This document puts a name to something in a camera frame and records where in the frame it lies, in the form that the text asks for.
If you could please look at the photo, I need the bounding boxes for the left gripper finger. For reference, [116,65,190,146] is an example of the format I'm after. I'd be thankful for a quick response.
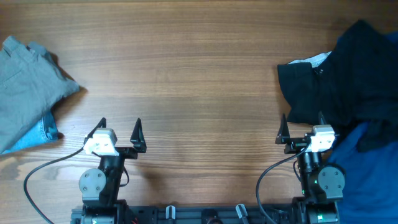
[130,118,146,148]
[86,117,106,139]

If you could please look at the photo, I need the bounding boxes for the black t-shirt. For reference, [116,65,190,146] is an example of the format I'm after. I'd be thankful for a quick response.
[277,20,397,152]

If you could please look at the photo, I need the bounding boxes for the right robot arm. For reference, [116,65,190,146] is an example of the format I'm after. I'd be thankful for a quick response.
[275,114,345,224]

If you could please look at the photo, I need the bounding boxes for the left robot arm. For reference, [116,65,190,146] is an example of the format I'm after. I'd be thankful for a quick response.
[70,118,147,224]

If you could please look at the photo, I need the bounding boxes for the light blue jeans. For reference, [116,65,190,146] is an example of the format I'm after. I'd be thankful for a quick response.
[2,111,59,154]

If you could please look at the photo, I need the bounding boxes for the white garment under pile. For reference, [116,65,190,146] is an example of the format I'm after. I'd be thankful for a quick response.
[289,51,331,68]

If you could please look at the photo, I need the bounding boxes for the grey folded trousers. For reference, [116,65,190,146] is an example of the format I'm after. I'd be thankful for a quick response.
[1,36,80,153]

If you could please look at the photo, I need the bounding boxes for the blue shirt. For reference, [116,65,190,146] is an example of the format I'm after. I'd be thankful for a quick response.
[330,122,397,223]

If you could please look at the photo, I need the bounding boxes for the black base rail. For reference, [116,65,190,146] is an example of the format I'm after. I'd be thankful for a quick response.
[70,203,312,224]

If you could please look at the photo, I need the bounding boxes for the right black cable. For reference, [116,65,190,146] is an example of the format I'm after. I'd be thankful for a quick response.
[255,141,312,224]

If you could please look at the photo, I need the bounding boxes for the black cable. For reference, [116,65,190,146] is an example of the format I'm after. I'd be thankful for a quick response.
[255,141,312,224]
[23,146,86,224]

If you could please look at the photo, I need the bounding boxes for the left black cable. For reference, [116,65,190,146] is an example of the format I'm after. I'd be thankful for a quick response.
[23,146,86,224]

